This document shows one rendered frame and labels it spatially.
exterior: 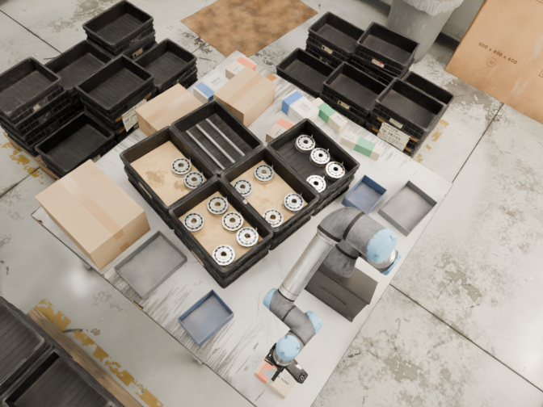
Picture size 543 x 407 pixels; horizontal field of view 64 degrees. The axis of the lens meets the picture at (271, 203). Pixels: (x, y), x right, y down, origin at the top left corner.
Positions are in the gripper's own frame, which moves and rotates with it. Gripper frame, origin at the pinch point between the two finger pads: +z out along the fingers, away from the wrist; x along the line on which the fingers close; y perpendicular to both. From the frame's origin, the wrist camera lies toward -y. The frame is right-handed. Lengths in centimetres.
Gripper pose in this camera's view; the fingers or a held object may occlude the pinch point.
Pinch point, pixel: (281, 368)
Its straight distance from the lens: 186.1
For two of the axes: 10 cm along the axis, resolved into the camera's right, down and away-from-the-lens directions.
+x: -6.0, 6.6, -4.5
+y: -7.9, -5.6, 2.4
